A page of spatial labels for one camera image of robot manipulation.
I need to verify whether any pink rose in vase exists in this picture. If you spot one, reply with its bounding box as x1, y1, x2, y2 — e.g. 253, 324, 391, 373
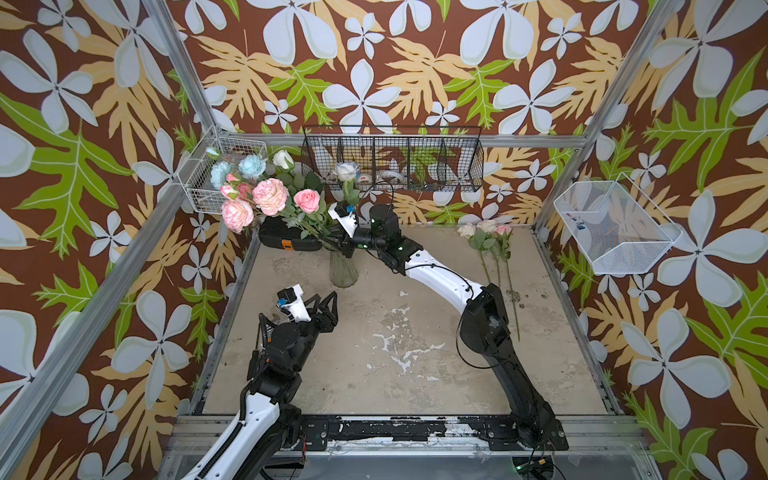
293, 189, 321, 214

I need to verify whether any black orange tool case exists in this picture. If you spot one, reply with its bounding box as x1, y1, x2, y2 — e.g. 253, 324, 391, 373
258, 217, 322, 252

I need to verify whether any black wire basket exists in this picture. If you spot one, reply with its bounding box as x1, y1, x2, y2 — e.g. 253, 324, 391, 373
301, 126, 485, 192

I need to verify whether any white mesh basket right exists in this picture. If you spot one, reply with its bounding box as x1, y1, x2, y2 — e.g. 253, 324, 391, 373
554, 174, 683, 275

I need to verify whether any large pink carnation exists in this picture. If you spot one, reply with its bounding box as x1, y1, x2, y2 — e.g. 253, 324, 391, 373
252, 178, 289, 217

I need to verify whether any black mounting rail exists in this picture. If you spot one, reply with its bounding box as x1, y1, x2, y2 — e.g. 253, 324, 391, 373
298, 414, 570, 452

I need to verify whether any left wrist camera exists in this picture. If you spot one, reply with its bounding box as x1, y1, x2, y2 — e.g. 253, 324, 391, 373
276, 284, 311, 322

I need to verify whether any light blue flower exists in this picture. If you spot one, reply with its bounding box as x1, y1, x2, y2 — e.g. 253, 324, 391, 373
238, 154, 266, 180

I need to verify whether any clear glass vase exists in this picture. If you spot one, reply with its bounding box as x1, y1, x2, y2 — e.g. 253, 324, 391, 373
323, 226, 358, 288

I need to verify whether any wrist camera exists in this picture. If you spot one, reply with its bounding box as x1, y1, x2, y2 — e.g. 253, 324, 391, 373
276, 284, 311, 322
328, 201, 359, 238

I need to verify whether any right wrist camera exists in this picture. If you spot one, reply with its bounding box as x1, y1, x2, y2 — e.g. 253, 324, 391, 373
328, 201, 359, 238

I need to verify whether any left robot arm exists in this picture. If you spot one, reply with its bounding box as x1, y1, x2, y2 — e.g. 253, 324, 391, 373
185, 285, 339, 479

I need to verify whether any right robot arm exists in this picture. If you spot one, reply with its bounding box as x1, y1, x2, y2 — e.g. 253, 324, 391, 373
328, 201, 569, 451

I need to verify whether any bluish white rose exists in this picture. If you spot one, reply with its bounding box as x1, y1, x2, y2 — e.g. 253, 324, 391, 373
334, 162, 359, 182

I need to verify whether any small pink bud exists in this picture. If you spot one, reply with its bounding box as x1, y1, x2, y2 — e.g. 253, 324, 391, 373
220, 184, 239, 200

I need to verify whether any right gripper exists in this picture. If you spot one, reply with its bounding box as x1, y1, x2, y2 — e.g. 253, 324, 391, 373
319, 222, 390, 260

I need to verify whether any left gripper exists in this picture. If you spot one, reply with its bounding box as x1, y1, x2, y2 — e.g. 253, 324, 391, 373
288, 291, 335, 374

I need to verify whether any white wire basket left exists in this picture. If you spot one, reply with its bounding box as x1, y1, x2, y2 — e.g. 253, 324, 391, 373
177, 132, 268, 215

